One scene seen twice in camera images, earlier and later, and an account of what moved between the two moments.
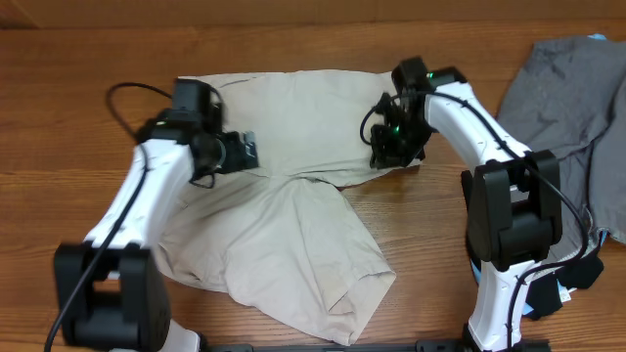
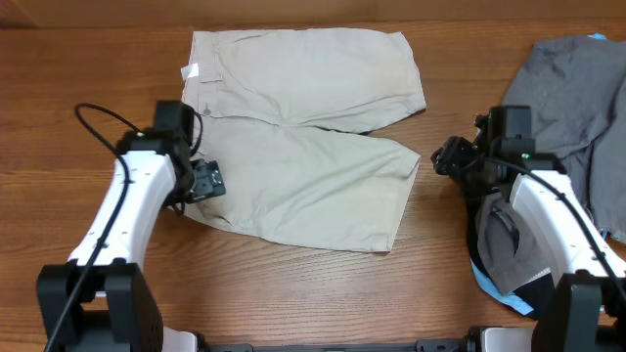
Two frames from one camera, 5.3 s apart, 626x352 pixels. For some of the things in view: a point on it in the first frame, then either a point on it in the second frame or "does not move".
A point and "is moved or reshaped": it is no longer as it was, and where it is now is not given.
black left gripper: x=232 y=157 -> x=208 y=180
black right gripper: x=386 y=148 -> x=451 y=156
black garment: x=544 y=294 does not move
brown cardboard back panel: x=107 y=14 does not move
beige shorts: x=282 y=236 is moved or reshaped
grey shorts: x=569 y=101 does not move
